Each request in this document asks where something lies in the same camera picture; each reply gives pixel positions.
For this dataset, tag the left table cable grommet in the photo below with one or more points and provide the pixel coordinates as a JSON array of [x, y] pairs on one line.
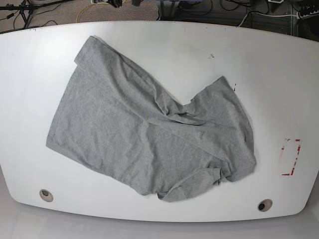
[[46, 195]]

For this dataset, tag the grey T-shirt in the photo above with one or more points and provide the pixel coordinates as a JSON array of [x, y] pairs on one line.
[[116, 119]]

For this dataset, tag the black tripod stand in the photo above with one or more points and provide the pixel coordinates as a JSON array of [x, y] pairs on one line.
[[26, 9]]

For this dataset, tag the red tape rectangle marking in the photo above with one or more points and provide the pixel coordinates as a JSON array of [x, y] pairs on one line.
[[289, 156]]

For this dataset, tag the white power strip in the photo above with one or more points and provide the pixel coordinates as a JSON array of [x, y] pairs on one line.
[[308, 12]]

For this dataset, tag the right table cable grommet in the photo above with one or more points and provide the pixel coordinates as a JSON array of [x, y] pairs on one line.
[[265, 205]]

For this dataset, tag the table cable grommet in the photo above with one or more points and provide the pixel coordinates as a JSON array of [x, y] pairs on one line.
[[265, 205], [46, 195]]

